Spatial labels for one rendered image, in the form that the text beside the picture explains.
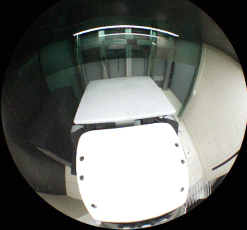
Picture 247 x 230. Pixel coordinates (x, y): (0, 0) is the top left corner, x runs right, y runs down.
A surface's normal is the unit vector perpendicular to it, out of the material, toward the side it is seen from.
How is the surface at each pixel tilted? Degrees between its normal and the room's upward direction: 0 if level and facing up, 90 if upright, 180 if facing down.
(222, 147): 90
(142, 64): 90
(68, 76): 90
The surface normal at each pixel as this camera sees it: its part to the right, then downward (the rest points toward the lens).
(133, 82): -0.03, -0.75
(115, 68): 0.12, 0.67
